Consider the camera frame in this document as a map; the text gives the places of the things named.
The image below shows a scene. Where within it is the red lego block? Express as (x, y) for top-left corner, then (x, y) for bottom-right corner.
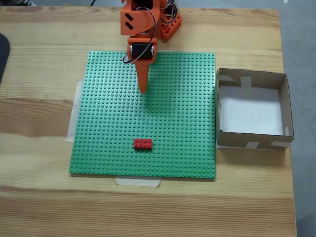
(133, 138), (154, 150)

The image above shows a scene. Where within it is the green lego baseplate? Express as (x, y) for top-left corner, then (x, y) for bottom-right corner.
(69, 50), (217, 182)

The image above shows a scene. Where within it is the cardboard box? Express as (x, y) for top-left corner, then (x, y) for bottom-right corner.
(215, 67), (295, 152)

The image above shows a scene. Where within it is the masking tape strip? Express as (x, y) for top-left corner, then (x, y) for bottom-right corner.
(115, 177), (162, 188)
(66, 79), (84, 143)

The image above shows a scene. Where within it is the white paper sheet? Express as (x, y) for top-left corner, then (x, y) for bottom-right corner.
(218, 85), (284, 136)

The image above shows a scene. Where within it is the black rounded pad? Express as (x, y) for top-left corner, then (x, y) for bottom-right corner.
(0, 32), (12, 85)

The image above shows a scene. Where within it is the gripper servo wire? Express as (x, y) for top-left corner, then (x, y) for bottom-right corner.
(122, 9), (159, 64)

